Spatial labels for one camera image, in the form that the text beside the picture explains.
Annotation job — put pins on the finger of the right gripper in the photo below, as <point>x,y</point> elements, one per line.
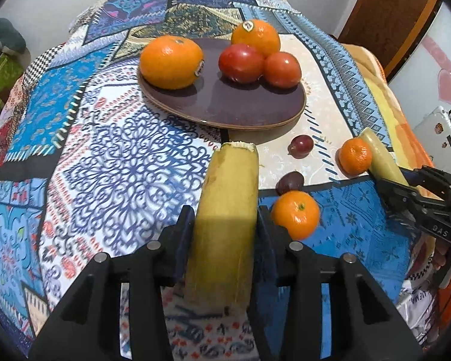
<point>433,180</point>
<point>400,201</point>

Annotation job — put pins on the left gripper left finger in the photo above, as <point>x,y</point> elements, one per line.
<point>85,323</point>

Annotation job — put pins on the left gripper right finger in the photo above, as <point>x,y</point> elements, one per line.
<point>309,306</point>

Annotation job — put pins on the large orange with sticker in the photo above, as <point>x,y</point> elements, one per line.
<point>258,34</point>

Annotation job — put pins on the large orange front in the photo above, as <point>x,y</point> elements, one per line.
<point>171,62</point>

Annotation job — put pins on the yellow orange blanket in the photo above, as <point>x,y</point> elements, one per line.
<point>407,149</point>

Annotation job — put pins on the white laptop with stickers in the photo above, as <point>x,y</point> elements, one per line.
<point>434,133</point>

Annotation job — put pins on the small tangerine right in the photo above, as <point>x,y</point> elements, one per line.
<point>355,156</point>

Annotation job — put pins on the small tangerine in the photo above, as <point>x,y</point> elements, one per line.
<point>298,212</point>
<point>355,156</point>

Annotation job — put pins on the small tangerine left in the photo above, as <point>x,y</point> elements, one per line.
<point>298,212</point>

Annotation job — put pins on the white sliding wardrobe door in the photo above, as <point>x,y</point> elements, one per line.
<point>424,81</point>

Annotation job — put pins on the dark red grape lower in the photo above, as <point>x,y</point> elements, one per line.
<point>292,181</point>

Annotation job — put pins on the dark red grape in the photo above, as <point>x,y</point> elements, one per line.
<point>300,146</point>
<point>292,181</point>

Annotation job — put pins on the dark red grape upper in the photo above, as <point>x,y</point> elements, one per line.
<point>300,146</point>

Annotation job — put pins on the patchwork blue bedspread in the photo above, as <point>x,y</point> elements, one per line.
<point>93,166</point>

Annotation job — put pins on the red tomato right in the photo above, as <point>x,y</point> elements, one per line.
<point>282,70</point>

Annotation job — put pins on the red tomato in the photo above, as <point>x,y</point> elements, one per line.
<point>241,63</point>
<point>282,70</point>

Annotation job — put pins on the brown wooden door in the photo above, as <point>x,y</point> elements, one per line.
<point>390,29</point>

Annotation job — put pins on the red tomato left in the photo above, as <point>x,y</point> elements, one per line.
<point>241,63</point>

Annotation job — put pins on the dark purple plate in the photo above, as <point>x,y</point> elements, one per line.
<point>215,101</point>

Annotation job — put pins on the grey green plush pillow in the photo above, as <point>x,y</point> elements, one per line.
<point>11,41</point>

